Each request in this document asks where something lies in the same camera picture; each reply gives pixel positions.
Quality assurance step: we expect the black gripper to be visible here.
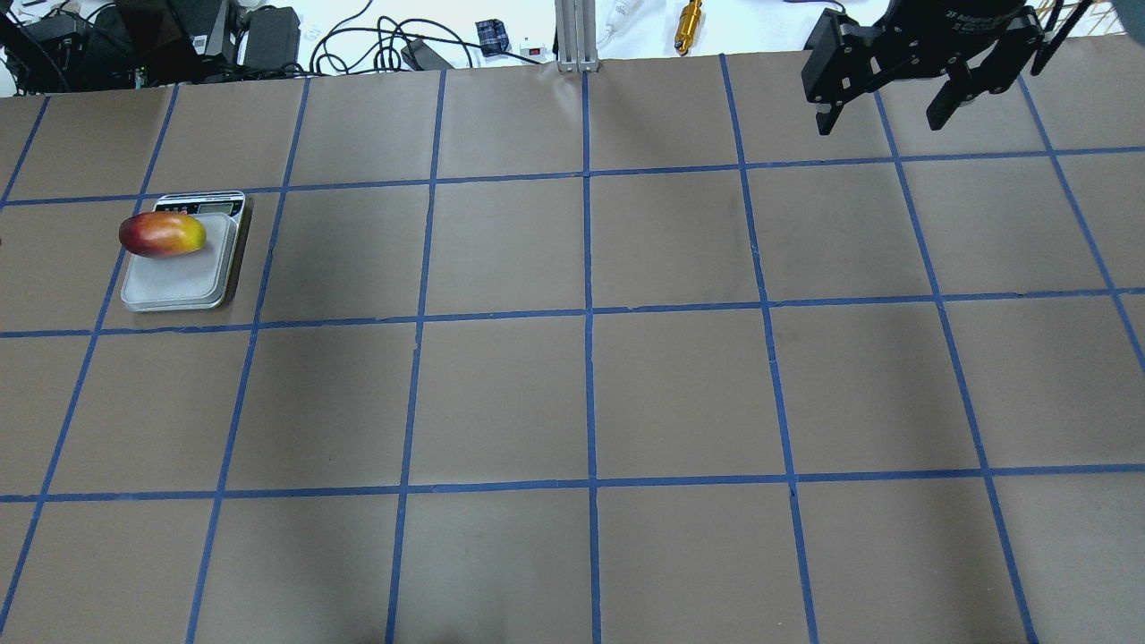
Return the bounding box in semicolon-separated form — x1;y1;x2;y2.
802;1;1047;136

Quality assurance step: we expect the red yellow mango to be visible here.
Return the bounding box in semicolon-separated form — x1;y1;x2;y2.
118;211;208;259

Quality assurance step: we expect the metal cylindrical connector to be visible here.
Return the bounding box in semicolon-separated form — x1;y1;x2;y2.
672;0;703;56

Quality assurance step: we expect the small blue black box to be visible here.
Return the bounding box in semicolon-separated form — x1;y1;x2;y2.
475;18;510;58

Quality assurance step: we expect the silver digital kitchen scale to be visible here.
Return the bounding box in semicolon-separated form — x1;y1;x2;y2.
120;191;247;311

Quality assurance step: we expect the black electronics pile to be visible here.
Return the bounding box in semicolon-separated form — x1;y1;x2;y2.
3;1;305;95

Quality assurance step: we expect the aluminium frame post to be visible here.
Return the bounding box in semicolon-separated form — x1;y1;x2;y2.
555;0;598;73

